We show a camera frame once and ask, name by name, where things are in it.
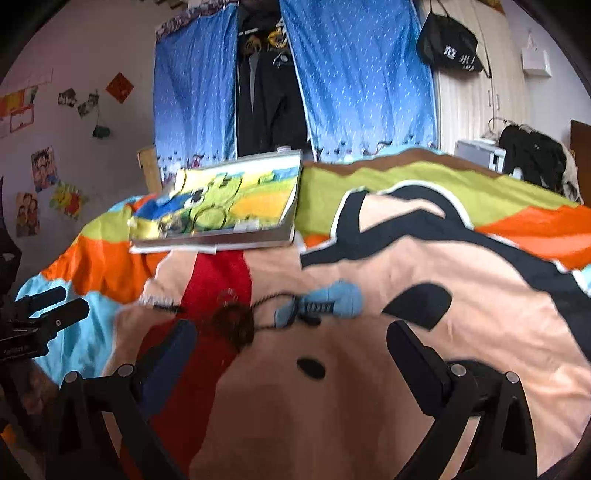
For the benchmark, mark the beige cloth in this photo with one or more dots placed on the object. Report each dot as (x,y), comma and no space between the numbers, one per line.
(572,175)

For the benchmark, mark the yellow bear wall poster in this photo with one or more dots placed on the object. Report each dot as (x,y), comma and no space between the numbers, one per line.
(68,199)

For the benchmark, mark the patterned curtain valance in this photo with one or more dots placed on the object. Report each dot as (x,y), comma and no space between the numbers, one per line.
(184,21)

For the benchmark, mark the colourful printed blanket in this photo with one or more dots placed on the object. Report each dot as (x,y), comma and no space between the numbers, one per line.
(461,286)

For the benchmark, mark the white paper sheet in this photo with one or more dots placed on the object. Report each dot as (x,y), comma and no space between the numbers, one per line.
(152,249)

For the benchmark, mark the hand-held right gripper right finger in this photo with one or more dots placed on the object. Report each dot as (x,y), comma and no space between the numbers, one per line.
(418,369)

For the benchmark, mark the small wall photo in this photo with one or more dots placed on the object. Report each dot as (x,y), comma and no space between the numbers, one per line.
(88,105)
(67,98)

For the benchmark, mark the white small cabinet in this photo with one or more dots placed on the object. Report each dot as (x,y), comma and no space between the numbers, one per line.
(475,154)

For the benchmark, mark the white paper bag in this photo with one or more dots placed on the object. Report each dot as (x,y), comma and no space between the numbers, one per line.
(537,57)

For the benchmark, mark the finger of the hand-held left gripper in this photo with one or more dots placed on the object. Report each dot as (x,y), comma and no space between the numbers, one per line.
(41,302)
(62,318)

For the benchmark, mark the grey box with cartoon drawing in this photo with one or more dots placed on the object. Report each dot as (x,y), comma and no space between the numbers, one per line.
(258,194)

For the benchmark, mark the black clothes pile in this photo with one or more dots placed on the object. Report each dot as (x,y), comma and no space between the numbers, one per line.
(535,157)

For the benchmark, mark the black hanging clothes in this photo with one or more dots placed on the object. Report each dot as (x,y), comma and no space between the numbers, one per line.
(272,101)

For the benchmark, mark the blue dotted curtain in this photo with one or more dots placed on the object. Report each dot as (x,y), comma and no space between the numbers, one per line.
(360,78)
(196,101)

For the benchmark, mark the black tote bag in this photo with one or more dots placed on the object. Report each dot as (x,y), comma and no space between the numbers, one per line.
(448,44)

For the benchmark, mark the red diamond wall paper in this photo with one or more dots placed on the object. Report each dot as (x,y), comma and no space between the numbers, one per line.
(120,87)

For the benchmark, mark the cream wooden wardrobe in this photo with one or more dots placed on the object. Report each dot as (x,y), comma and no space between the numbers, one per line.
(466,110)

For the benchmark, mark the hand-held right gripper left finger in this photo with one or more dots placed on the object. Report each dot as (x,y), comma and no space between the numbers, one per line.
(161,364)

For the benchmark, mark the small green hanging bag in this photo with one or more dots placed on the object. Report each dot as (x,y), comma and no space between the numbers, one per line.
(101,132)

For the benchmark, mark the brown wooden headboard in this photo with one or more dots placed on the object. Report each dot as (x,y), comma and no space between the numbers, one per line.
(581,134)

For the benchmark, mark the anime figure wall poster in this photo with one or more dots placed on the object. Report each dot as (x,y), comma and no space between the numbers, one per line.
(45,168)

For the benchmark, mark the row of wall certificates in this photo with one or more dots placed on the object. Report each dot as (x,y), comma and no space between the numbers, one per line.
(21,108)

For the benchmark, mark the cartoon family wall poster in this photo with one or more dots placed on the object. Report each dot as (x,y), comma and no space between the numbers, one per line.
(27,214)

